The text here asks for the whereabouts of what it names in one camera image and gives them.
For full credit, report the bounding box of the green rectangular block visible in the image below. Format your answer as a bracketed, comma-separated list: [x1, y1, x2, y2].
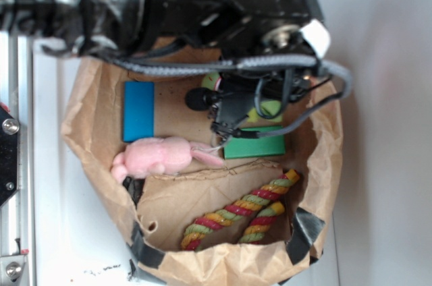
[223, 135, 286, 159]

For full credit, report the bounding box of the brown paper bag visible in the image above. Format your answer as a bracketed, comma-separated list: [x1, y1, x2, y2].
[61, 58, 344, 285]

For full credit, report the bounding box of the black octagonal mount plate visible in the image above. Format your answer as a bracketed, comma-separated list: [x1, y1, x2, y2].
[0, 103, 20, 208]

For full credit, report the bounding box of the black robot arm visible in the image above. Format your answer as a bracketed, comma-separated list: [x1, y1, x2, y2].
[1, 0, 330, 57]

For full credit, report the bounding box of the small black microphone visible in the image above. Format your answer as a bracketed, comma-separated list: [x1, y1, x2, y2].
[184, 87, 221, 111]

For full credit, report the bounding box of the blue rectangular block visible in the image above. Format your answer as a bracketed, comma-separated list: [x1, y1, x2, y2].
[123, 81, 155, 142]

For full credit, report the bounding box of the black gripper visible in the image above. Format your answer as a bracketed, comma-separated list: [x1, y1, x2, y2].
[150, 0, 331, 58]

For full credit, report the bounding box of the multicolour rope toy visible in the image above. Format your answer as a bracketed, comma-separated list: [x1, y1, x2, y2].
[180, 169, 300, 251]

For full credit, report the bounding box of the grey braided cable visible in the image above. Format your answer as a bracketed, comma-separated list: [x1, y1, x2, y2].
[40, 45, 354, 140]

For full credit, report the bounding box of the pink plush bunny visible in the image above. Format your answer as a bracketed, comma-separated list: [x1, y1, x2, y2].
[111, 137, 224, 183]

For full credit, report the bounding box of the aluminium extrusion rail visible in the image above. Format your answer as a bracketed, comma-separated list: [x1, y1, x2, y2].
[1, 32, 36, 285]

